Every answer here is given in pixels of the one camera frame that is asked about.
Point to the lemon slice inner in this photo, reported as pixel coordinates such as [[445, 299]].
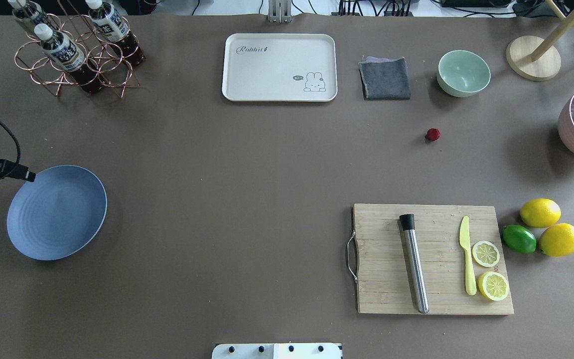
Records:
[[485, 253]]

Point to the green bowl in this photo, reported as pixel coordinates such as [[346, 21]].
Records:
[[462, 73]]

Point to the yellow lemon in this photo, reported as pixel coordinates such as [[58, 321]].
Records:
[[558, 240], [540, 213]]

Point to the steel muddler black tip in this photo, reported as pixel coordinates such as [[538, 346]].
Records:
[[409, 233]]

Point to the green lime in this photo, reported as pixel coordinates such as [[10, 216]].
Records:
[[519, 238]]

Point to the yellow plastic knife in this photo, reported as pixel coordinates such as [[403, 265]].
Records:
[[465, 244]]

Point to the cream rabbit tray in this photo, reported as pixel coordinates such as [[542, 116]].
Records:
[[279, 67]]

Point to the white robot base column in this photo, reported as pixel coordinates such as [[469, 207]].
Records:
[[278, 351]]

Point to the lemon slice near edge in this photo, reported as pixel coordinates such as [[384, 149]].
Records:
[[493, 286]]

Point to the blue round plate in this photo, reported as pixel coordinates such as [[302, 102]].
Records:
[[57, 214]]

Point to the tea bottle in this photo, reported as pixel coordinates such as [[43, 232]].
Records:
[[29, 14], [114, 29], [70, 56]]

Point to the red strawberry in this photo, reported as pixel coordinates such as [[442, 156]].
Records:
[[433, 134]]

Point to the wooden cup tree stand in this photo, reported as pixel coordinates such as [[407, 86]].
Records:
[[535, 58]]

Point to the grey folded cloth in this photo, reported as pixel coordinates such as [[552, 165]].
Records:
[[384, 78]]

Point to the copper wire bottle rack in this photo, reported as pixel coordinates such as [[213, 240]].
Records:
[[91, 50]]

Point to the aluminium frame post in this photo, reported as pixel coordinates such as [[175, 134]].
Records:
[[279, 11]]

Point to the bamboo cutting board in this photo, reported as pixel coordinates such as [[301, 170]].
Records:
[[384, 283]]

